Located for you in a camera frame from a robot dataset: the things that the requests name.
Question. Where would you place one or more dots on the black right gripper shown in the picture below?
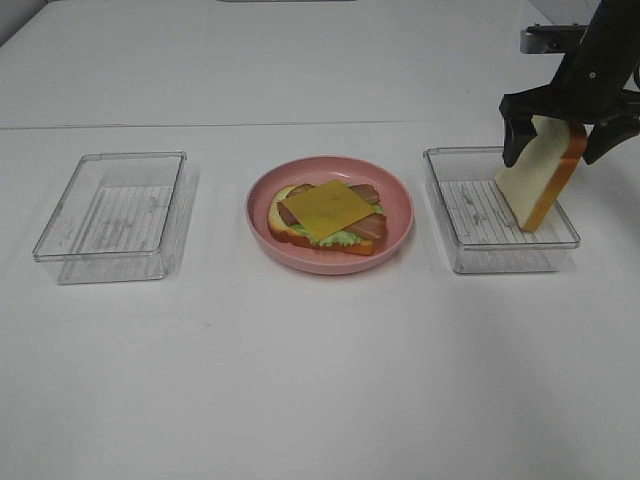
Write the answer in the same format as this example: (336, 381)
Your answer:
(588, 88)

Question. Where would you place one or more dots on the bread slice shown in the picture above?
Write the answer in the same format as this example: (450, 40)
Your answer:
(278, 230)
(542, 170)

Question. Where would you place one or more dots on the bacon strip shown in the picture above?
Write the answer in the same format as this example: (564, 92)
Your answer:
(367, 227)
(366, 191)

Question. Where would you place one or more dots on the green lettuce leaf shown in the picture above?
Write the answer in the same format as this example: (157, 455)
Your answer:
(339, 238)

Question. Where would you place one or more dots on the yellow cheese slice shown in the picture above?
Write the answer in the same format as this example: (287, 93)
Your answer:
(330, 207)

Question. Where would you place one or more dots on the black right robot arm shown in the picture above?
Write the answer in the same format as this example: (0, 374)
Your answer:
(614, 24)

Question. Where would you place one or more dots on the right clear plastic container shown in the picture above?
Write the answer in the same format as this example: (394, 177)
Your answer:
(479, 231)

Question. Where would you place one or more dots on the clear plastic container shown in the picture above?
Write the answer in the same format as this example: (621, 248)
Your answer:
(479, 231)
(122, 217)

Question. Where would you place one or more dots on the pink round plate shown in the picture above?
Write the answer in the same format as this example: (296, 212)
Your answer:
(395, 200)

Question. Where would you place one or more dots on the left clear plastic container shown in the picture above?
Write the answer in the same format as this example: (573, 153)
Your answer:
(122, 217)

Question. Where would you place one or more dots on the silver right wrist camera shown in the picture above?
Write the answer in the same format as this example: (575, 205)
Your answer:
(551, 39)

